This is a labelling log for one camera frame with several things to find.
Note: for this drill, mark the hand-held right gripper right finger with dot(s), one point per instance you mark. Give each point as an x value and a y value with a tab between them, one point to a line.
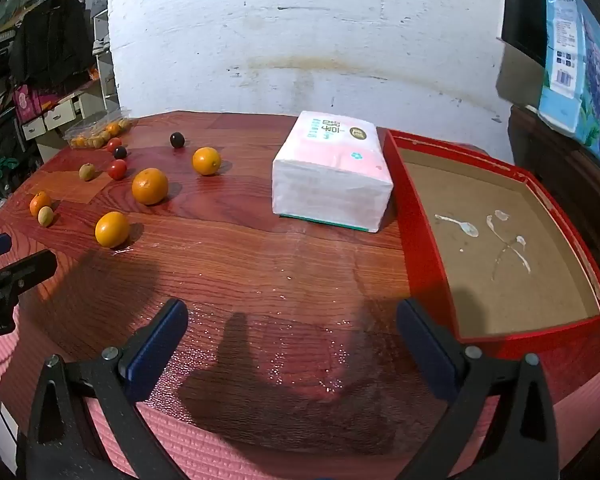
425	355

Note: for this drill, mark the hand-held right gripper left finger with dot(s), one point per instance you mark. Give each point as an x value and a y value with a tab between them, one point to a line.
155	355

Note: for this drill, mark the small pale green fruit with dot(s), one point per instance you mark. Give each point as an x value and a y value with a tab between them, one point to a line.
45	217

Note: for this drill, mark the small deep orange fruit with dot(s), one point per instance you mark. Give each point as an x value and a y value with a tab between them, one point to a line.
40	202

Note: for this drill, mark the yellow-orange orange fruit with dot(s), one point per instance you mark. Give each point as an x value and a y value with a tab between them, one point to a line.
112	229
206	161

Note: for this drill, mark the brown-green kiwi fruit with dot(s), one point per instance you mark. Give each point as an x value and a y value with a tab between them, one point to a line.
86	171

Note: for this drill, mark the red cardboard box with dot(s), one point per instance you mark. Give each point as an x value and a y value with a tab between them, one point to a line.
505	270

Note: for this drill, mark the large red tomato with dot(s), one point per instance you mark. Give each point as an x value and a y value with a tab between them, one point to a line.
117	169

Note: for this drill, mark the large deep orange fruit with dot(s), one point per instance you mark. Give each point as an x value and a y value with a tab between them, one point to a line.
150	186

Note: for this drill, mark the dark plum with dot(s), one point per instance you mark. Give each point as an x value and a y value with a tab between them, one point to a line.
177	139
120	153

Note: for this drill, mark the small red tomato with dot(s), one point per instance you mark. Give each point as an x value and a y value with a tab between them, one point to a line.
113	144

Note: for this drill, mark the pink ribbed mat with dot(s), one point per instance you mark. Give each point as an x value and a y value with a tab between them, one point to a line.
240	452

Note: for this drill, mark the white drawer unit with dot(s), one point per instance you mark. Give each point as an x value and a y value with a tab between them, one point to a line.
55	116

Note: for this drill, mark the pink bag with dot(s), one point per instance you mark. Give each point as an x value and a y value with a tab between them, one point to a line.
27	102

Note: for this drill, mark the clear bag of kumquats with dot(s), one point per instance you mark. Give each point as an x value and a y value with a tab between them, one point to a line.
97	132

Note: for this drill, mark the white pink tissue pack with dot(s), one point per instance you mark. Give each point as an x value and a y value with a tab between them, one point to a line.
332	172

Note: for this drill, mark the white shelf rack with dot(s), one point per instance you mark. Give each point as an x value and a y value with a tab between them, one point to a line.
105	70

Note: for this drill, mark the black jacket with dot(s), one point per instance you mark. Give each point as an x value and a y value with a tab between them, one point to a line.
50	42

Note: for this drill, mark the white sneakers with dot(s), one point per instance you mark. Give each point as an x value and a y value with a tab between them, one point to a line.
99	46

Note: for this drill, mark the blue floral paper pack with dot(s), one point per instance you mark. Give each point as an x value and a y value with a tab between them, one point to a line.
580	60

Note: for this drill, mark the black television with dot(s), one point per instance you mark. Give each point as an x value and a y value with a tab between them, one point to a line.
522	10

